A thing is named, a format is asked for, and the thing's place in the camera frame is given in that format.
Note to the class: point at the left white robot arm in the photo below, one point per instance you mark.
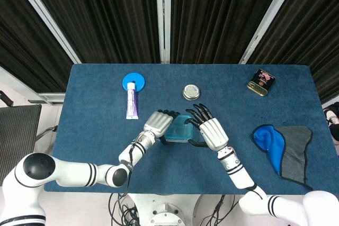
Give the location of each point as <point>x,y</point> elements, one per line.
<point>74,174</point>

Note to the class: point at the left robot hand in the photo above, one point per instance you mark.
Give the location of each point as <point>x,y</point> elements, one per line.
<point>157,124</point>

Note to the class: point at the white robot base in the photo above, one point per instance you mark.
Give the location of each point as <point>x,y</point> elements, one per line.
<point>164,210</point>

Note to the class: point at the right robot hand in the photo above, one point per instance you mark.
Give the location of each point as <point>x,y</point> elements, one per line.
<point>213,134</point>

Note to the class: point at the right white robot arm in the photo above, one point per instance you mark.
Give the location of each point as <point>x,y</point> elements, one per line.
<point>238,173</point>

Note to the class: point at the black backpack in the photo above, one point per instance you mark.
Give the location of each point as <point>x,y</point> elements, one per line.
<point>332,120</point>

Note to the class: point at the blue round plastic disc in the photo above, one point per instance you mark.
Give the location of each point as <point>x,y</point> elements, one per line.
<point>137,77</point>

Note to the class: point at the white purple toothpaste tube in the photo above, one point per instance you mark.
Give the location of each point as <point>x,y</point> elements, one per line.
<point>132,101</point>

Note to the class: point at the blue and grey cloth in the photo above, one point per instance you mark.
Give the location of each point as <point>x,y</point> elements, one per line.
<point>291,152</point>

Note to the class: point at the round metal tin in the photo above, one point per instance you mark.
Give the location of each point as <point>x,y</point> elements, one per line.
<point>191,91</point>

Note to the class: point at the white frame post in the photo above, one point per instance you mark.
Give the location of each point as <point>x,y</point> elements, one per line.
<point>267,25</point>
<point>163,17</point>
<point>47,19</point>

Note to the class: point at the rectangular black gold tin can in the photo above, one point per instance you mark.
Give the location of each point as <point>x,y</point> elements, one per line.
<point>260,82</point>

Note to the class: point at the blue fabric table cover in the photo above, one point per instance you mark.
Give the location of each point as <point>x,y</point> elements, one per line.
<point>92,130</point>

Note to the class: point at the clear blue plastic container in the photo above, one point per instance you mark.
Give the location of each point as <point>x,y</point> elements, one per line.
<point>181,130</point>

